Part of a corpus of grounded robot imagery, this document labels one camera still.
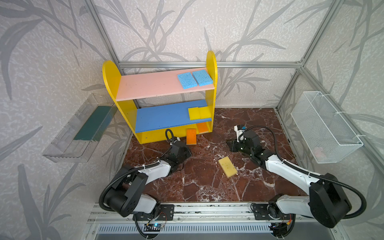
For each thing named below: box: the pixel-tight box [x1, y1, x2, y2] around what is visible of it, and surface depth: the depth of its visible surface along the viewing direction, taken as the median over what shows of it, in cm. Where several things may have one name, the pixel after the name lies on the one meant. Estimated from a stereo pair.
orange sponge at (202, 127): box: [196, 122, 209, 133], surface depth 110 cm
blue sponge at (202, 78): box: [192, 69, 214, 87], surface depth 79 cm
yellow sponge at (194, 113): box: [188, 107, 201, 121], surface depth 98 cm
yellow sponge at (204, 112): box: [198, 106, 212, 120], surface depth 98 cm
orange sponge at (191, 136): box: [186, 128, 197, 145], surface depth 104 cm
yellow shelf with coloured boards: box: [102, 50, 218, 145], surface depth 82 cm
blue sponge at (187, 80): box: [177, 72, 198, 90], surface depth 78 cm
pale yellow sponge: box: [218, 156, 238, 178], surface depth 90 cm
